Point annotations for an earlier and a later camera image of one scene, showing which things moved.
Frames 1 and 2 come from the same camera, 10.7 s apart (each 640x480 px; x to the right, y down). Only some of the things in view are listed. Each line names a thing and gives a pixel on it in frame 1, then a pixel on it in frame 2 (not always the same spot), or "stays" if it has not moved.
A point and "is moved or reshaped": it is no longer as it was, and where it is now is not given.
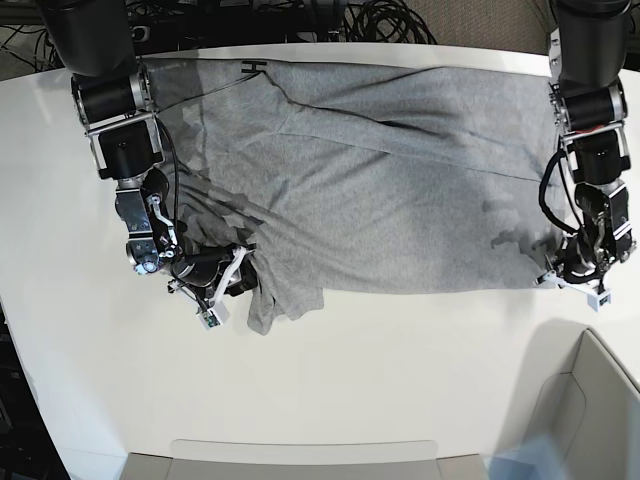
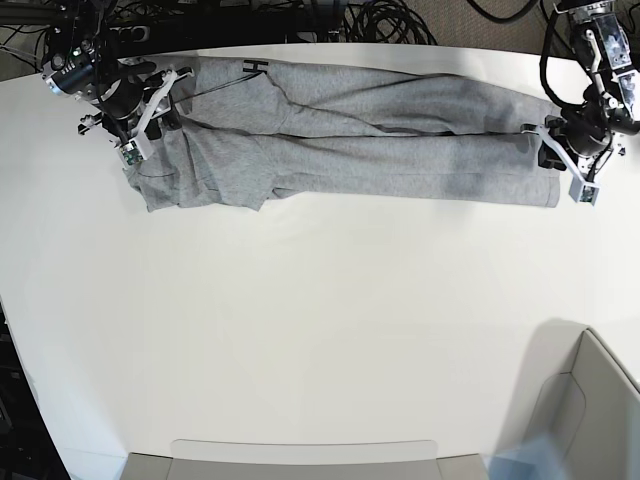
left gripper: x=202 y=269 -> x=121 y=100
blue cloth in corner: x=539 y=457 stays
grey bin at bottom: x=301 y=459 stays
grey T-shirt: x=340 y=175 is moved or reshaped
